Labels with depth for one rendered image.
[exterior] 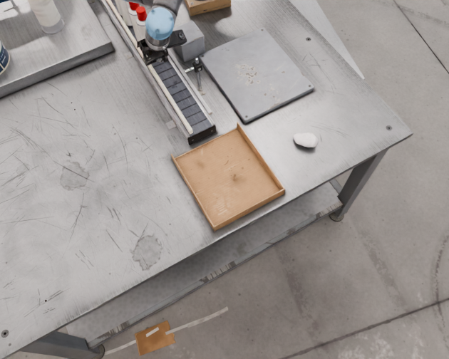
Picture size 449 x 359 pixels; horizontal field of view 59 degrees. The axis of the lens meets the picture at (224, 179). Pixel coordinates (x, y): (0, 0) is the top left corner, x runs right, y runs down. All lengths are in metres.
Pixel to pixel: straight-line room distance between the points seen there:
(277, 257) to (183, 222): 0.92
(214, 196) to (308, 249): 0.95
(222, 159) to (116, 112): 0.44
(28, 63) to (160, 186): 0.73
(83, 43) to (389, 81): 1.88
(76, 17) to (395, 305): 1.94
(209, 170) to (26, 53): 0.88
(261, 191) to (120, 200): 0.47
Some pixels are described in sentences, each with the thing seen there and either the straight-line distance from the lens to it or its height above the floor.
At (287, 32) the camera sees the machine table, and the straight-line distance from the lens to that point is 1.75.
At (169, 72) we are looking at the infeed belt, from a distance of 1.55.
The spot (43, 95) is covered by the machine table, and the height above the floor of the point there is 0.83.
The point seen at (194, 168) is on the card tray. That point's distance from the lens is 1.35.
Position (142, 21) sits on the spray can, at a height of 1.05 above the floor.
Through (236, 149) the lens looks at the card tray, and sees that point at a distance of 1.38.
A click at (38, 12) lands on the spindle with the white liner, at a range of 1.76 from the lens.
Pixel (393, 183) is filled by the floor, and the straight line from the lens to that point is 2.41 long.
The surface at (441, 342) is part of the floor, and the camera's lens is 2.24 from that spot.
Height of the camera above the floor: 2.02
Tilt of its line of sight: 63 degrees down
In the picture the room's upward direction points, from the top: 3 degrees counter-clockwise
